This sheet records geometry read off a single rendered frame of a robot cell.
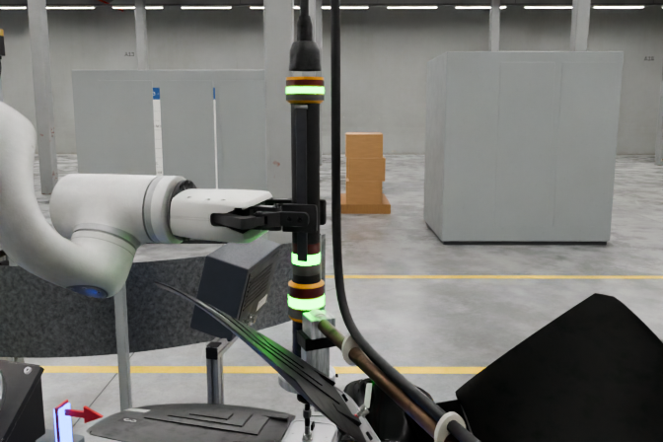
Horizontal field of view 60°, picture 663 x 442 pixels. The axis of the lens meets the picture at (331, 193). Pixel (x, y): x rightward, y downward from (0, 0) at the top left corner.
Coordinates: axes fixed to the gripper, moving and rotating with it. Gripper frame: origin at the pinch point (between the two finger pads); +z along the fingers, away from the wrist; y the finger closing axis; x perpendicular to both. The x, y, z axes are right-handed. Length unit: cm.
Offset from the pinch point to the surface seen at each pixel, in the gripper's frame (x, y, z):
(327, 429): -28.6, -3.0, 1.9
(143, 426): -26.8, 4.1, -19.9
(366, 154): -55, -803, -115
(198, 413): -27.8, -1.8, -15.3
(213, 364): -45, -52, -36
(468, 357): -147, -299, 29
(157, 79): 48, -550, -320
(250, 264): -24, -60, -29
